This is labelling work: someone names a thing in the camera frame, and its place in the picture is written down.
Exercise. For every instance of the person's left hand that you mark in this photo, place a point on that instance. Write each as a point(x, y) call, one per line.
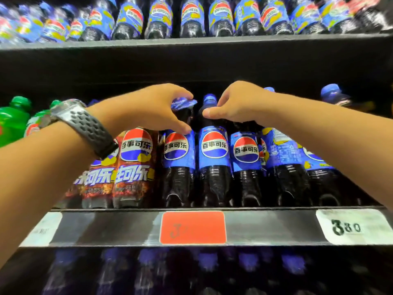
point(138, 110)

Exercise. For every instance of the person's right hand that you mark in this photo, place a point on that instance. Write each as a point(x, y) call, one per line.
point(248, 104)

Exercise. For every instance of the blue-capped brown-label cola bottle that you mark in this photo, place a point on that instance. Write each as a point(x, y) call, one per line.
point(99, 181)
point(64, 258)
point(75, 193)
point(135, 168)
point(110, 256)
point(148, 257)

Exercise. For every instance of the blue-yellow label cola bottle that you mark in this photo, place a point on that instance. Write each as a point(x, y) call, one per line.
point(322, 187)
point(285, 181)
point(331, 92)

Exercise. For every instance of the bright green soda bottle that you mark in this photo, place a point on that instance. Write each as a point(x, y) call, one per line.
point(12, 122)
point(38, 116)

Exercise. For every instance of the row of blue-yellow cola bottles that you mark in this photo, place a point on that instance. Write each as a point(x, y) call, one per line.
point(192, 15)

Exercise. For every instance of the black metal shelf rack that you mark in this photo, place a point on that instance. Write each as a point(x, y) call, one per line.
point(122, 227)

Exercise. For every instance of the person's left forearm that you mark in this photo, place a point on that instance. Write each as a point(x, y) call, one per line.
point(40, 168)

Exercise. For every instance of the person's right forearm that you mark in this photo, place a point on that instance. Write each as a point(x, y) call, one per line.
point(344, 141)

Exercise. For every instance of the grey perforated-band wristwatch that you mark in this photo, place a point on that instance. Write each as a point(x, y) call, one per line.
point(89, 132)

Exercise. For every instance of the red price tag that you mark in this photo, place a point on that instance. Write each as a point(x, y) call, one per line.
point(192, 227)

